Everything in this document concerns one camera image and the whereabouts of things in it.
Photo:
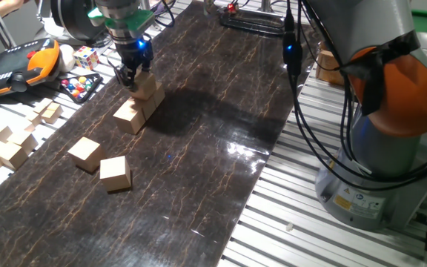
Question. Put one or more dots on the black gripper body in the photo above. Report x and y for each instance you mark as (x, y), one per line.
(133, 52)

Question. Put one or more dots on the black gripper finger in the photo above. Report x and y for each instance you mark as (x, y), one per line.
(126, 79)
(147, 61)

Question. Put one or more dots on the large wooden cube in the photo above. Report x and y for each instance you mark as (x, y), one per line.
(145, 87)
(115, 173)
(128, 120)
(86, 154)
(159, 94)
(147, 108)

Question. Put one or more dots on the silver orange robot arm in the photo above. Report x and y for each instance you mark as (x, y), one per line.
(376, 155)

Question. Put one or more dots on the pile of spare wooden blocks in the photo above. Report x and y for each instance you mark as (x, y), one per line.
(17, 124)

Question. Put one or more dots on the person hand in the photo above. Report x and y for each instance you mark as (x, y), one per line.
(11, 5)

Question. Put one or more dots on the green mounting plate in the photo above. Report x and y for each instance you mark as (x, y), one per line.
(132, 20)

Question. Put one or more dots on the blue billiard ball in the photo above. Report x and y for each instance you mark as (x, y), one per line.
(89, 81)
(70, 87)

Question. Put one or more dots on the green billiard ball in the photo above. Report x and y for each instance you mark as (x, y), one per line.
(87, 88)

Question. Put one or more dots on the yellow billiard ball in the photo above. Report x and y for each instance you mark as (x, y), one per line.
(82, 79)

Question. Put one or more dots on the rubiks cube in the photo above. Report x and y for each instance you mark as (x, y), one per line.
(86, 57)

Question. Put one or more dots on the red billiard ball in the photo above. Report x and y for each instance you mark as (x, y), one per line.
(80, 89)

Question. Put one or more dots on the black triangle ball rack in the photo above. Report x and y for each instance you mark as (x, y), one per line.
(82, 100)

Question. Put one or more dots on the orange billiard ball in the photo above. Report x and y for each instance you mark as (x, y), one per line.
(75, 93)

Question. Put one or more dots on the white billiard ball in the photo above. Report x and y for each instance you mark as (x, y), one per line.
(73, 81)

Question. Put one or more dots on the maroon billiard ball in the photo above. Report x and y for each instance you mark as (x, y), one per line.
(65, 82)

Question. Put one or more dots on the white round ball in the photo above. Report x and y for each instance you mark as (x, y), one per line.
(66, 57)

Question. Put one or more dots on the dark marble pattern mat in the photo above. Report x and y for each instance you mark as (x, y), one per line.
(206, 148)

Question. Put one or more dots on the black orange teach pendant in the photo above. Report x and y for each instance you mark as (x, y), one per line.
(17, 70)

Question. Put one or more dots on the metal stand pole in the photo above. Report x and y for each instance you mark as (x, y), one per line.
(266, 4)

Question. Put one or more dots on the black connector blue light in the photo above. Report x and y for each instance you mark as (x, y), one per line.
(291, 52)

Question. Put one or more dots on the small white scrap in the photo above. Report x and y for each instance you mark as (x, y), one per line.
(290, 226)

